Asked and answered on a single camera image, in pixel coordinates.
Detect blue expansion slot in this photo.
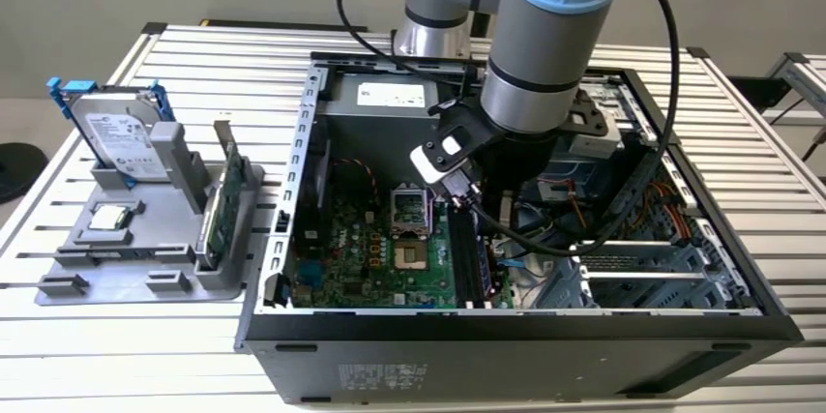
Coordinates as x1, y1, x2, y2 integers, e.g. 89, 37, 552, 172
296, 260, 325, 287

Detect black round object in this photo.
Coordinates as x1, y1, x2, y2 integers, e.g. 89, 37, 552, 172
0, 141, 50, 205

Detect thick black camera cable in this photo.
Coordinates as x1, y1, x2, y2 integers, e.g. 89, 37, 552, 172
444, 0, 681, 259

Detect CPU socket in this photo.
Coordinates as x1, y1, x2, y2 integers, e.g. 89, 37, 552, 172
392, 234, 433, 274

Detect green motherboard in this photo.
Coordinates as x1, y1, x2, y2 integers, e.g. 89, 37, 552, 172
289, 156, 518, 310

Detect thin orange wire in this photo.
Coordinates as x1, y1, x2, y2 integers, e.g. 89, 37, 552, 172
566, 181, 590, 229

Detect red black twisted wire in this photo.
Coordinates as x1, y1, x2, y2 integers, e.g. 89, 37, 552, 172
333, 157, 384, 207

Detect aluminium frame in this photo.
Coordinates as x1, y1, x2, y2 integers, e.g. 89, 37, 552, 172
765, 50, 826, 124

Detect metal socket cover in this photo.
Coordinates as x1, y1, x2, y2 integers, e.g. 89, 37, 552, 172
390, 183, 433, 238

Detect silver CPU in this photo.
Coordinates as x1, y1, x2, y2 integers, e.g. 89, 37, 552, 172
87, 207, 137, 234

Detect grey parts rack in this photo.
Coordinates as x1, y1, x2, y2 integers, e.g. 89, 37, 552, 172
33, 122, 268, 309

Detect hard disk in blue carrier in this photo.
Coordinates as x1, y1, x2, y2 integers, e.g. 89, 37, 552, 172
46, 76, 178, 192

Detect grey power supply unit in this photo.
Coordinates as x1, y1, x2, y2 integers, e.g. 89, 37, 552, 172
314, 73, 445, 183

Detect RAM stick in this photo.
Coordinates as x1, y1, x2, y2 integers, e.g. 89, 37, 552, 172
474, 226, 498, 301
59, 249, 194, 261

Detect orange red wire bundle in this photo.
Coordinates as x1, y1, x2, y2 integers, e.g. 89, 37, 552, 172
629, 180, 707, 246

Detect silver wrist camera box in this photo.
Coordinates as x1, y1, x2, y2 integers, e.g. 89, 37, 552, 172
410, 134, 485, 188
566, 134, 622, 159

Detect black open PC case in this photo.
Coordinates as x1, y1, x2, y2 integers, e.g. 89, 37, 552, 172
233, 49, 807, 407

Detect black RAM slot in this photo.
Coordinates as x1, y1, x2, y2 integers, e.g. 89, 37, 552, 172
458, 212, 480, 310
452, 209, 472, 310

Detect graphics card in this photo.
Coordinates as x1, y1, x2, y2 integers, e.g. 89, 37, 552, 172
193, 120, 255, 275

